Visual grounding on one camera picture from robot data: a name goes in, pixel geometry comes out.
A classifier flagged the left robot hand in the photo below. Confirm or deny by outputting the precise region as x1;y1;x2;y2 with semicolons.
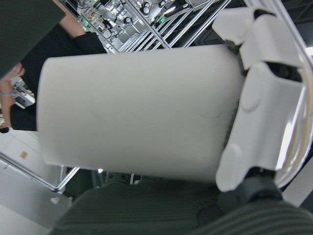
282;156;313;208

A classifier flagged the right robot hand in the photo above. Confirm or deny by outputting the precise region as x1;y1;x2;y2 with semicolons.
51;6;313;235

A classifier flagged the white paper cup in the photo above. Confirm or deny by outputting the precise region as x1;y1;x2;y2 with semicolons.
36;44;246;184
275;68;313;189

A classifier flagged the person in black shirt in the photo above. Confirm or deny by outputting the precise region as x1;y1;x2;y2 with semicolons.
0;11;108;133

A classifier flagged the black monitor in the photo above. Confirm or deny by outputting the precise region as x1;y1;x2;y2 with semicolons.
0;0;67;78

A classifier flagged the aluminium frame rack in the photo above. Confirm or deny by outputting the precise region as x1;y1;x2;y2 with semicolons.
107;0;233;53

